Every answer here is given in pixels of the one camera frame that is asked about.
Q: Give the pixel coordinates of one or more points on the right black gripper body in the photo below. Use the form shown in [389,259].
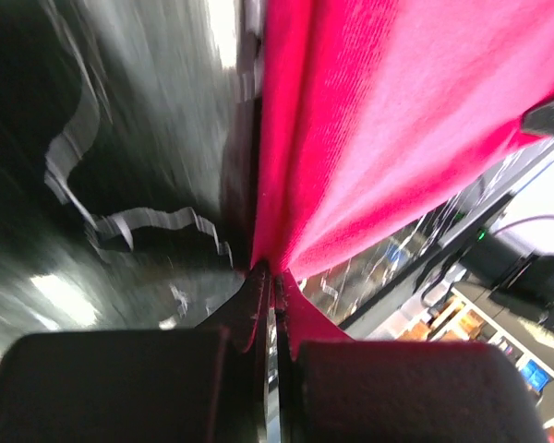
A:
[539,120]

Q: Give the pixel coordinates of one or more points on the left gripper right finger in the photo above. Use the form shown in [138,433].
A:
[336,389]

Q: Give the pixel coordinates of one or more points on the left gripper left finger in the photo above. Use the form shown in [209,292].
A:
[206,384]

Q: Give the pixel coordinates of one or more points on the magenta pink t shirt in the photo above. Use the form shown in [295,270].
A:
[376,112]

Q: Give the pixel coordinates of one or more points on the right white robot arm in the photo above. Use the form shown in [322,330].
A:
[516,263]

